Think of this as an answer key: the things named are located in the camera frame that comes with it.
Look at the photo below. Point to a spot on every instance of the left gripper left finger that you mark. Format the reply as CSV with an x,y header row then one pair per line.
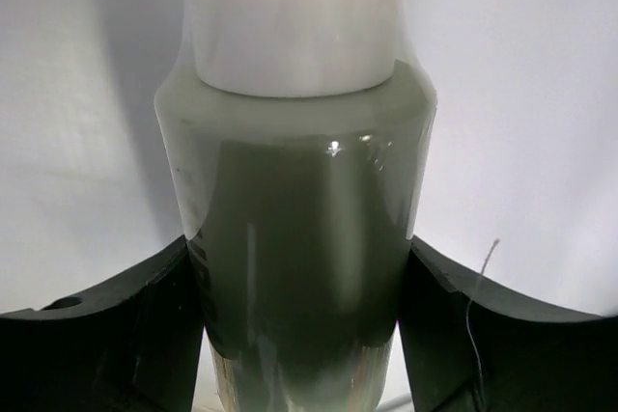
x,y
129,343

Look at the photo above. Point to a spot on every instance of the pale green cylindrical bottle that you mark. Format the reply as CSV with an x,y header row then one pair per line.
x,y
297,133

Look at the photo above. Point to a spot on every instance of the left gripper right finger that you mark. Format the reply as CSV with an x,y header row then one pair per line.
x,y
471,344

